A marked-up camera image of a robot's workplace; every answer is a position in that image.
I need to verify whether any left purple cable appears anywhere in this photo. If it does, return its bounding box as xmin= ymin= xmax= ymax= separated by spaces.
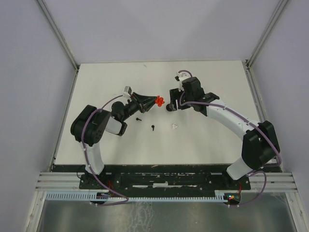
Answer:
xmin=81 ymin=94 xmax=130 ymax=207

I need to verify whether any round orange earbud case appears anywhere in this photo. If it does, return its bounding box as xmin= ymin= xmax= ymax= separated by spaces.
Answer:
xmin=155 ymin=96 xmax=165 ymax=107

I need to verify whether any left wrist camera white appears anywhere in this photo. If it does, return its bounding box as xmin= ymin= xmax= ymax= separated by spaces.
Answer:
xmin=123 ymin=86 xmax=132 ymax=99

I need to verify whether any right aluminium corner post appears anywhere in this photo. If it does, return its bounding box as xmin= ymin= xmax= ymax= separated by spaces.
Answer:
xmin=245 ymin=0 xmax=290 ymax=71

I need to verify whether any white slotted cable duct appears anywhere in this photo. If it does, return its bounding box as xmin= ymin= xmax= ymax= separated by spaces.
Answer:
xmin=45 ymin=189 xmax=230 ymax=203

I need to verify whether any aluminium corner post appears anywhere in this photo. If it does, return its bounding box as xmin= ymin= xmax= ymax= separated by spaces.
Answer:
xmin=36 ymin=0 xmax=80 ymax=72
xmin=245 ymin=0 xmax=290 ymax=71

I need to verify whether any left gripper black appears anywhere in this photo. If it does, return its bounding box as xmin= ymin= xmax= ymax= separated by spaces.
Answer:
xmin=122 ymin=91 xmax=158 ymax=121

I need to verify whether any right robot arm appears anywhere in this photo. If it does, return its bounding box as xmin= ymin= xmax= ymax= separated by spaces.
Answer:
xmin=166 ymin=75 xmax=281 ymax=189

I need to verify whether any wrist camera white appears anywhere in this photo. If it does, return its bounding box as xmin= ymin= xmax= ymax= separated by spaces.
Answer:
xmin=175 ymin=72 xmax=193 ymax=88
xmin=123 ymin=86 xmax=132 ymax=99

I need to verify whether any left aluminium corner post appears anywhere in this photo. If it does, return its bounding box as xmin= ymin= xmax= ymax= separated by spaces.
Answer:
xmin=36 ymin=0 xmax=80 ymax=72

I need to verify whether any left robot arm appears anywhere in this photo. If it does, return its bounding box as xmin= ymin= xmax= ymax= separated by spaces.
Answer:
xmin=70 ymin=92 xmax=165 ymax=189

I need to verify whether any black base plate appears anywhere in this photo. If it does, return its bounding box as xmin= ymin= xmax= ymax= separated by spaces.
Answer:
xmin=80 ymin=172 xmax=251 ymax=191

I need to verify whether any right controller board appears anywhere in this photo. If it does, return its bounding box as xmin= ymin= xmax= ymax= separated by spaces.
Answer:
xmin=227 ymin=193 xmax=241 ymax=205

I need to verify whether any aluminium frame rail front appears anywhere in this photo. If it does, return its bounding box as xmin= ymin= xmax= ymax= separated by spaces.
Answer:
xmin=36 ymin=172 xmax=298 ymax=193

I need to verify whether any round black earbud case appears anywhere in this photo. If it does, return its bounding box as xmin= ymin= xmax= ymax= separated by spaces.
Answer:
xmin=166 ymin=105 xmax=175 ymax=112

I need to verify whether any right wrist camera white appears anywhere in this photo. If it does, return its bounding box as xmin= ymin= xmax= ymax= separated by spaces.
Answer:
xmin=175 ymin=72 xmax=193 ymax=88

